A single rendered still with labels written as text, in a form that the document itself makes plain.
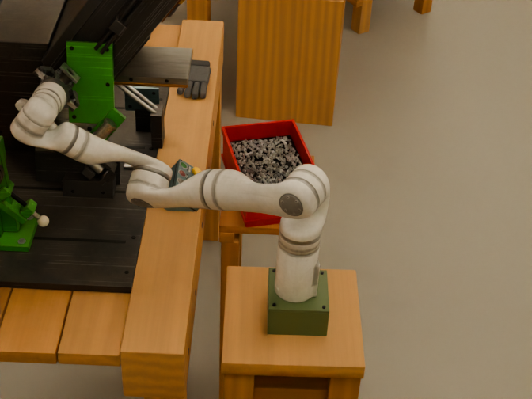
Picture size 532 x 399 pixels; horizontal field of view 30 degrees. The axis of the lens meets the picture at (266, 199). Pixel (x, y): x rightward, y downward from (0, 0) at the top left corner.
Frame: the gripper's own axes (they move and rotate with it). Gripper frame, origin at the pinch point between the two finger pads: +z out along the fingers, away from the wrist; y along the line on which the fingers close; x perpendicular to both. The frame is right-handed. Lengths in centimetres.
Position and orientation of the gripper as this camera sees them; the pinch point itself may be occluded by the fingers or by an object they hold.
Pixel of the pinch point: (62, 79)
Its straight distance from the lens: 247.9
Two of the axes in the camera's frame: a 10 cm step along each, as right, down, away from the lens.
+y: -6.7, -6.9, -2.9
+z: 0.2, -4.0, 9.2
